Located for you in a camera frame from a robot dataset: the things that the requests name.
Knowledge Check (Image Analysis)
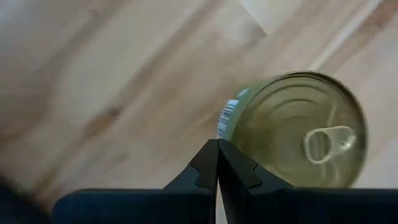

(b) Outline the green Wild Planet tuna can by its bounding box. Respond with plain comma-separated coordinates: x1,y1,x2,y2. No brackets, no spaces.
216,70,369,189

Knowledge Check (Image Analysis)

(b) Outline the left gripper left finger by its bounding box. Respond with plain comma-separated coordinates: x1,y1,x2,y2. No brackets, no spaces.
52,139,218,224

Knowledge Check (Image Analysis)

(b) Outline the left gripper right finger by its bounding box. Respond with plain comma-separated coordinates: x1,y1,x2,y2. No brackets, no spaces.
218,139,398,224

